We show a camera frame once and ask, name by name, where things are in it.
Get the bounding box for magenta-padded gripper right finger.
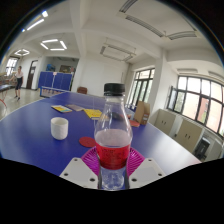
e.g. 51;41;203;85
124;147;167;190

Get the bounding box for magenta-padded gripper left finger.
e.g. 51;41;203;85
59;147;102;190

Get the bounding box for clear bottle with red label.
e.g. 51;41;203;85
93;82;134;191

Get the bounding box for flat round red coaster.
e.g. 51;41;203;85
78;136;97;149

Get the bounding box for white cup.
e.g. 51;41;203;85
50;116;69;141

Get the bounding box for cream two-door cabinet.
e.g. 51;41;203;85
175;118;205;154
153;108;183;136

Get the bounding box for yellow book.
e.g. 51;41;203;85
83;108;103;120

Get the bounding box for black waste bin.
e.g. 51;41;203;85
194;137;212;161

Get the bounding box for grey booklet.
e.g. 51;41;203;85
65;104;85;112

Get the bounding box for yellow and blue booklet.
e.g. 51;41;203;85
50;104;73;114

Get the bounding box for brown armchair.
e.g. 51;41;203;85
76;86;88;95

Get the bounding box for blue ball bin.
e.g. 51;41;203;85
39;85;72;99

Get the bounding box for black-framed glass door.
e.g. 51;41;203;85
128;67;156;109

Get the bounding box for black-framed window row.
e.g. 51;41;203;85
166;75;224;138

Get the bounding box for blue partition panels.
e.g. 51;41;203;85
37;70;74;92

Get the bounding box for dark brown door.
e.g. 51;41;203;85
25;59;38;90

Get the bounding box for person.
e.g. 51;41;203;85
9;65;25;101

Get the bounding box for blue red-legged tennis table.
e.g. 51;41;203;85
0;83;16;108

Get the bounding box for ceiling light group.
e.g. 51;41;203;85
13;9;68;58

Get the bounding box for long ceiling air conditioner unit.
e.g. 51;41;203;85
118;0;198;41

